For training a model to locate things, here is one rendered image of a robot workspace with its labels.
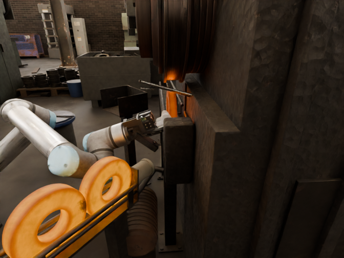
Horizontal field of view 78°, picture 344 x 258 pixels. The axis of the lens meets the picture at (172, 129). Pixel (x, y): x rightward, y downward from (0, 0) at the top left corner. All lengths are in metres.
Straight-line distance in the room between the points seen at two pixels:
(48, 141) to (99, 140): 0.17
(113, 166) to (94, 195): 0.08
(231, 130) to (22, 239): 0.45
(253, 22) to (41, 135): 0.73
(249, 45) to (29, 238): 0.54
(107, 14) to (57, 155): 10.52
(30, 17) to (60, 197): 11.79
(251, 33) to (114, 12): 10.67
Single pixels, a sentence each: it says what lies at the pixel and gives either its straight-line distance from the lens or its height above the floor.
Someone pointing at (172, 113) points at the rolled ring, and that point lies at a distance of 0.86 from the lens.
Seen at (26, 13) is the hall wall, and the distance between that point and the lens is 12.23.
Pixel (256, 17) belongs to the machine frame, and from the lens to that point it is 0.46.
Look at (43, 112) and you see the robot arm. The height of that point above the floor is 0.70.
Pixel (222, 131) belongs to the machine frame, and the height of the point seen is 0.87.
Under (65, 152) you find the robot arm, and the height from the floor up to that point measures 0.74.
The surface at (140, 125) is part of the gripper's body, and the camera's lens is 0.80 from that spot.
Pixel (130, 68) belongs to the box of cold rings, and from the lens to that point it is 3.31.
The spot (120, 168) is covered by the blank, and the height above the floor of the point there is 0.74.
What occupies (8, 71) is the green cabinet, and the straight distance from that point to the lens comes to 4.60.
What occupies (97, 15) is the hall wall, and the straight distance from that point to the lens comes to 11.20.
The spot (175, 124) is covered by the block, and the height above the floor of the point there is 0.80.
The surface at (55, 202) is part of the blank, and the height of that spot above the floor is 0.77.
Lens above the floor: 1.07
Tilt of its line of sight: 25 degrees down
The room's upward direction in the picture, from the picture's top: straight up
